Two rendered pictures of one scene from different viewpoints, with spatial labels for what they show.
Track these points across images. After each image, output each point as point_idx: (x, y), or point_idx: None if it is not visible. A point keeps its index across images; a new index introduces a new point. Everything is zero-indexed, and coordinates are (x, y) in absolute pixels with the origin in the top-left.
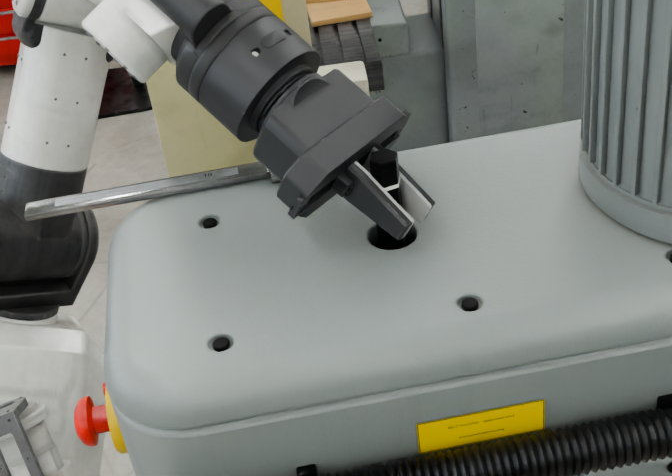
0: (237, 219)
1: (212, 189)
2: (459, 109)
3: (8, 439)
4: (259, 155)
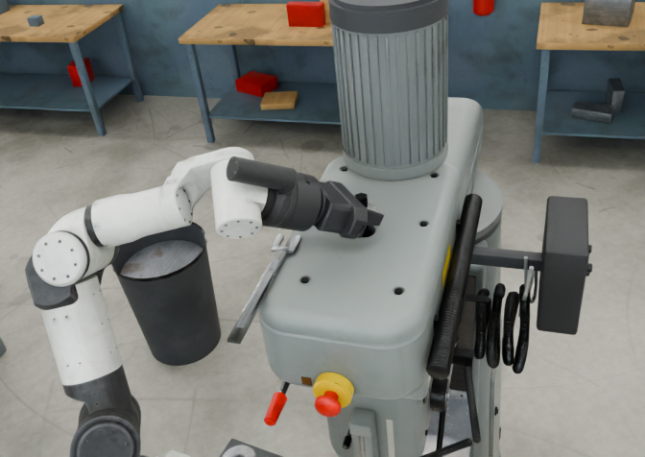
0: (312, 270)
1: (277, 274)
2: None
3: None
4: (326, 226)
